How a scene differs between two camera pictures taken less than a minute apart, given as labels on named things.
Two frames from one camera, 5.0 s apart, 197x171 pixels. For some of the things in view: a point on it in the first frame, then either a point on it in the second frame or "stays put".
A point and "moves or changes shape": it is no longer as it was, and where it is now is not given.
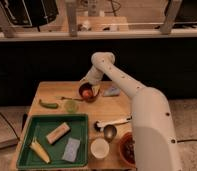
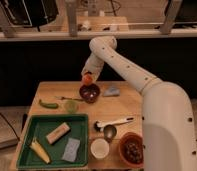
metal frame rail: (3, 30) stays put
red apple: (87, 94) moves or changes shape
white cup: (100, 148) stays put
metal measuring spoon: (109, 132) stays put
